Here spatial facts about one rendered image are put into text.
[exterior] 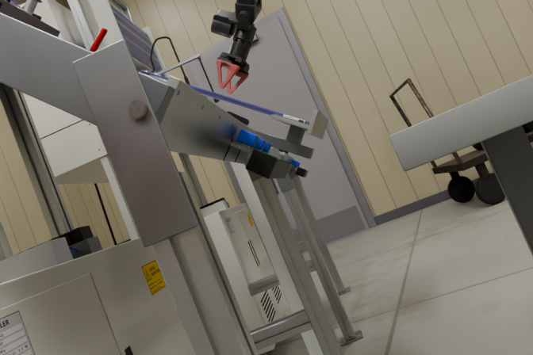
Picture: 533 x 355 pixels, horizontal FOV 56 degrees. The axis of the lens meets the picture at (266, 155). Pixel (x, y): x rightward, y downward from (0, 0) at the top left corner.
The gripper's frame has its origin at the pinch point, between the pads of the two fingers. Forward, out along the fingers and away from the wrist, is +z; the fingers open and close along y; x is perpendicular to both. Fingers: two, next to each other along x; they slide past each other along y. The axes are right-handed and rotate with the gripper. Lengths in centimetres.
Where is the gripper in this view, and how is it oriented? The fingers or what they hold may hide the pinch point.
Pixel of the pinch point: (226, 88)
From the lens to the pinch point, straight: 148.7
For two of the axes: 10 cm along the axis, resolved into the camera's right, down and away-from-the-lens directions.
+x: 9.3, 3.3, -1.7
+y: -1.7, -0.4, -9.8
